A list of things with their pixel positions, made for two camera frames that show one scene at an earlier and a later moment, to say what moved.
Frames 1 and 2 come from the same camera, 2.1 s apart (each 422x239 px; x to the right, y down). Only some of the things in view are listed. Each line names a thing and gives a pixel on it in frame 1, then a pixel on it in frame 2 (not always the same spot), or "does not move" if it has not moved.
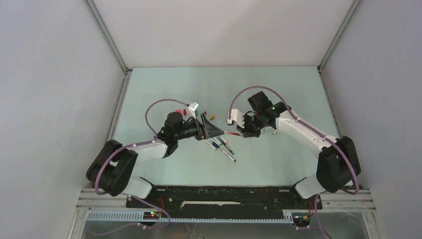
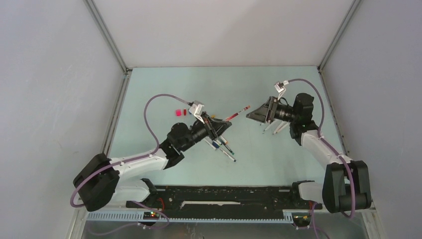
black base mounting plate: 225,199 does not move
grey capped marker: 211,145 does not move
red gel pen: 233,133 to 230,117
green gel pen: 226,146 does not move
